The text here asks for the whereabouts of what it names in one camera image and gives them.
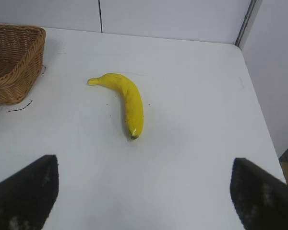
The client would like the grey metal partition post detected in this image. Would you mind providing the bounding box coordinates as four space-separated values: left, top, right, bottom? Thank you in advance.
234 0 258 46

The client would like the yellow banana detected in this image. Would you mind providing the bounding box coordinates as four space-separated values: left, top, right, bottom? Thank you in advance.
87 73 144 140

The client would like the brown woven wicker basket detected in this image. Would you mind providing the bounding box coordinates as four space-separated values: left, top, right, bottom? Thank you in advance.
0 23 47 105

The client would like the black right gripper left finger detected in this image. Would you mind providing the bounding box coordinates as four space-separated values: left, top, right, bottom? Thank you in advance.
0 154 60 230

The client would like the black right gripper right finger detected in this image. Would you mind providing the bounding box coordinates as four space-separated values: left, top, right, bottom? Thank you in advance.
229 157 288 230

